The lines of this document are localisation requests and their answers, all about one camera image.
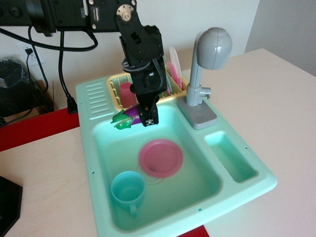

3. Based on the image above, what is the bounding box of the black power cable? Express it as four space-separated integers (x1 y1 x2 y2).
0 24 99 124

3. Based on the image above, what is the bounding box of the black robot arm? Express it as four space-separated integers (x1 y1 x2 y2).
0 0 167 126

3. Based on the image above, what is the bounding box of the white plate in rack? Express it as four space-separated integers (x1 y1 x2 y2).
169 47 182 78

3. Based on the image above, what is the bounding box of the blue toy cup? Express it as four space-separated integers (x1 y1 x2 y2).
111 171 146 217

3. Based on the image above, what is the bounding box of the black bag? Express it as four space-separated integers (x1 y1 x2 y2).
0 58 53 117

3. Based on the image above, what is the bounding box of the mint green toy sink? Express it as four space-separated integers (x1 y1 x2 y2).
76 73 277 237

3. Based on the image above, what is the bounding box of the grey toy faucet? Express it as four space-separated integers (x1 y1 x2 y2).
176 27 233 130

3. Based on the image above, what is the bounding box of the black gooseneck cable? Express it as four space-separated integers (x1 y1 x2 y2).
58 30 78 115

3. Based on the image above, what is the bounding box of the pink rear plate in rack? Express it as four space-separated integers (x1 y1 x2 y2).
167 61 183 90

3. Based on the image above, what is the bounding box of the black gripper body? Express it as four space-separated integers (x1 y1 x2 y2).
116 4 167 114

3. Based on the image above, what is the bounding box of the pink toy cup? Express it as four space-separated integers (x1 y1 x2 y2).
119 82 137 108

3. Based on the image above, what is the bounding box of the teal plate in rack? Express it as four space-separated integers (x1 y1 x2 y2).
165 73 172 95

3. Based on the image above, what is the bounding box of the purple toy eggplant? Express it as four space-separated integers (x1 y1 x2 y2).
111 103 142 130

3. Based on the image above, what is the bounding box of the white wall outlet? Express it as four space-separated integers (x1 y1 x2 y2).
16 42 45 66

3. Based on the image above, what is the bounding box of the yellow dish rack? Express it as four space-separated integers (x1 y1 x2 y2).
106 65 189 111

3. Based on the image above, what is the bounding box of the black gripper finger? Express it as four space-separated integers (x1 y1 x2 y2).
151 110 159 125
139 112 154 127

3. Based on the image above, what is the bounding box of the pink toy plate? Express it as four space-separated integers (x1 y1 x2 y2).
138 139 184 178

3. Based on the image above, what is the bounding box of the black base corner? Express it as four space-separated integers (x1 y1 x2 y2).
0 176 23 237

